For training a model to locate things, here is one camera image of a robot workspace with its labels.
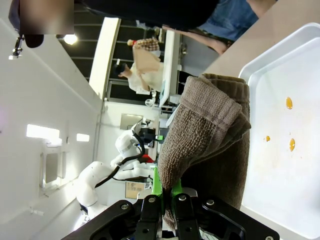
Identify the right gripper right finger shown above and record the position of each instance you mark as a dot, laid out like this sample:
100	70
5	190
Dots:
186	215

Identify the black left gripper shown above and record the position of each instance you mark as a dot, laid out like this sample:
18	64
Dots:
148	137

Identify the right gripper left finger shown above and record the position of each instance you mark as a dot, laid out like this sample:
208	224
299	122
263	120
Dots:
150	212

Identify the brown cloth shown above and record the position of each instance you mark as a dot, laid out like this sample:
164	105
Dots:
200	125

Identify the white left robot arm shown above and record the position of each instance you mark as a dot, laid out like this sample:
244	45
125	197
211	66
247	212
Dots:
87	182

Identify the person's left hand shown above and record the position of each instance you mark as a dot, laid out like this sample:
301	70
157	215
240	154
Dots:
220	46

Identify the bystander in white blouse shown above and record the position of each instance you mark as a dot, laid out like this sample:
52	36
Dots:
142	80

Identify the ceiling light panel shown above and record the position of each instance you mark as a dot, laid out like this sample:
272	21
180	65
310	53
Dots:
42	130
83	137

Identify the carried cardboard box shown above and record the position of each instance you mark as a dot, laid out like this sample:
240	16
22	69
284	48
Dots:
146	60

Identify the bystander in plaid shirt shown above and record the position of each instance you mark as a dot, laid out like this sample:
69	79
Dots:
147	43

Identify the ceiling air conditioner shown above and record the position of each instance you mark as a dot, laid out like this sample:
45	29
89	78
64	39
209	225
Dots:
51	167

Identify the metal tray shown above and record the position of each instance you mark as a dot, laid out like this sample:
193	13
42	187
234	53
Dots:
287	187

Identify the orange sauce drop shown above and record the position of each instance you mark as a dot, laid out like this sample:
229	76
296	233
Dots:
292	144
267	138
289	103

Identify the round ceiling lamp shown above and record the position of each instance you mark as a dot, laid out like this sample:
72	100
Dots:
70	38

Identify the person's blue jeans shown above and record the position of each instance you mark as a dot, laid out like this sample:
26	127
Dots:
232	20

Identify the person's head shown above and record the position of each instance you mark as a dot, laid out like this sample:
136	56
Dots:
32	17

